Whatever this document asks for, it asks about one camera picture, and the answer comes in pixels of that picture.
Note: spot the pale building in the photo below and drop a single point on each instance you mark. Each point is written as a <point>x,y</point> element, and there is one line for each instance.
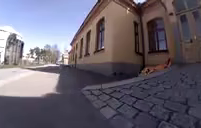
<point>65,58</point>

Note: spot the grey asphalt road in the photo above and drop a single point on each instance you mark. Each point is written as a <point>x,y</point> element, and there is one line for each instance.
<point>31,106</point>

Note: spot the yellow building with dark windows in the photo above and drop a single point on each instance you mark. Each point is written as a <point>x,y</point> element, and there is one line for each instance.
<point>121,36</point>

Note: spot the grey stone kerb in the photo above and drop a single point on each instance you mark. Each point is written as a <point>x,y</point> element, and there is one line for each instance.
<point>121,82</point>

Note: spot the orange object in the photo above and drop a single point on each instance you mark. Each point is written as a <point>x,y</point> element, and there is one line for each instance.
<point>156,68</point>

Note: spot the row of trees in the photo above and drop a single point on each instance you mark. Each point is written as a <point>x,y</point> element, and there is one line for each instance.
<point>44,54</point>

